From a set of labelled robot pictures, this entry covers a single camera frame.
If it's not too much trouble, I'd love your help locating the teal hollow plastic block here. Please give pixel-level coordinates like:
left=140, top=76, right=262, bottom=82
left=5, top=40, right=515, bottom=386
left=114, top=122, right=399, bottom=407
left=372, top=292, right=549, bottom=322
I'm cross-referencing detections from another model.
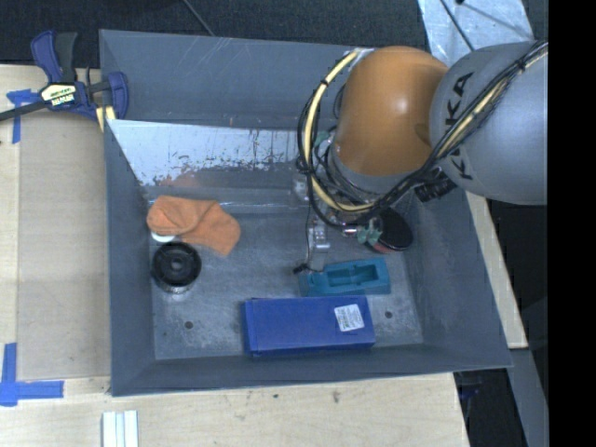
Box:
left=297, top=255, right=392, bottom=298

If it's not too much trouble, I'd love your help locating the black and red round tin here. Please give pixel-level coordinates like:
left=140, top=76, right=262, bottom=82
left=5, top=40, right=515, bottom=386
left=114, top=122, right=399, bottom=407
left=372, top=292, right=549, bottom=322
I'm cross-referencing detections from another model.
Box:
left=370, top=207, right=414, bottom=253

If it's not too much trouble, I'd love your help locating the blue flat box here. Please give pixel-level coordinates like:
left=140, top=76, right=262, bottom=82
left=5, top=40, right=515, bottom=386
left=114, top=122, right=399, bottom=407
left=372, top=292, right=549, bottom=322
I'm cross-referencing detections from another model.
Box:
left=239, top=294, right=377, bottom=359

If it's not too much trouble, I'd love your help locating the pale grey metal gripper finger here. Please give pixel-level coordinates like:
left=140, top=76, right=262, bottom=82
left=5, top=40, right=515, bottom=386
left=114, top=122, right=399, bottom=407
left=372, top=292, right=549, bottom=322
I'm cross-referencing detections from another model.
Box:
left=310, top=224, right=332, bottom=273

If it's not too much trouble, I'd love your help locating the orange cloth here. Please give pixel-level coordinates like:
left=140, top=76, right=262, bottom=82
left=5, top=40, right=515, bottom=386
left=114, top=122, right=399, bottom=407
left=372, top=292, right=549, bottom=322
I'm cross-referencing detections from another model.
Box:
left=145, top=196, right=242, bottom=257

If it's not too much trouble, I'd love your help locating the black round jar lid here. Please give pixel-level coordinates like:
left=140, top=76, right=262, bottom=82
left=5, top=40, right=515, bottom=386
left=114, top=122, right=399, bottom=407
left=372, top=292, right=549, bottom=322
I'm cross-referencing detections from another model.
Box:
left=149, top=241, right=204, bottom=294

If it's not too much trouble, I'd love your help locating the grey metal bin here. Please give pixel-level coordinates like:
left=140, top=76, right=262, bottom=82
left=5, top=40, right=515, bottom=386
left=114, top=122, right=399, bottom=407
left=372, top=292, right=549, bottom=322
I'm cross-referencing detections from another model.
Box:
left=98, top=29, right=514, bottom=398

